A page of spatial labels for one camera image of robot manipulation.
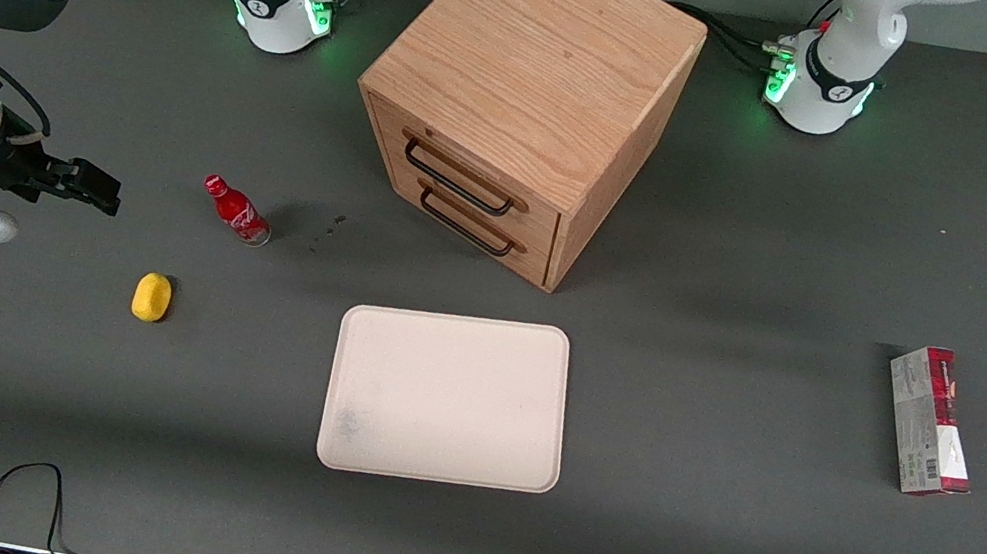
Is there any black metal drawer handle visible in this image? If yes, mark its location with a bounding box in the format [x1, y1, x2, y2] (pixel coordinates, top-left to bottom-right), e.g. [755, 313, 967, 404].
[409, 182, 529, 261]
[392, 130, 529, 221]

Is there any red plaid cardboard box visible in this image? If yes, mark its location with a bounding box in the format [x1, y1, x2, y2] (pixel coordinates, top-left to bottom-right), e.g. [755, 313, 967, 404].
[868, 339, 987, 506]

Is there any red coke bottle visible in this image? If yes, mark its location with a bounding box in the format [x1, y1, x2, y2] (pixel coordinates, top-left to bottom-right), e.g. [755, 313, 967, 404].
[194, 172, 280, 250]

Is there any wooden drawer front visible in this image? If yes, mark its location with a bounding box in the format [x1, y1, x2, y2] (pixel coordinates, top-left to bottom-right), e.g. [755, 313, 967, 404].
[350, 96, 577, 246]
[375, 166, 565, 290]

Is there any wooden drawer cabinet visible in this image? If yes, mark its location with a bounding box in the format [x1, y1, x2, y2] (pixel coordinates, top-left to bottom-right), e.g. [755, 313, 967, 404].
[328, 0, 715, 313]

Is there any yellow lemon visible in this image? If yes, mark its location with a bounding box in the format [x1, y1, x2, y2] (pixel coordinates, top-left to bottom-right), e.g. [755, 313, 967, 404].
[129, 269, 177, 327]

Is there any beige rectangular tray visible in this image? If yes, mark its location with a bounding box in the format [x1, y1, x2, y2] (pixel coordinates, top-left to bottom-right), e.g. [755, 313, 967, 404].
[312, 289, 586, 510]

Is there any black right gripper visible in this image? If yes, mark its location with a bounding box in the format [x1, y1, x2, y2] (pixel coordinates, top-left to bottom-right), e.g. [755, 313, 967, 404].
[0, 117, 134, 225]

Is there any black left arm base cable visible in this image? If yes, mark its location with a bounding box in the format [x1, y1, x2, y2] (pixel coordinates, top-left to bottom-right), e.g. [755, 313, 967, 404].
[658, 0, 843, 89]

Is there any black looped table cable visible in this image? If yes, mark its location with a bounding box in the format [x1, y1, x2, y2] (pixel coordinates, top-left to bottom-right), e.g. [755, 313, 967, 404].
[0, 454, 144, 554]

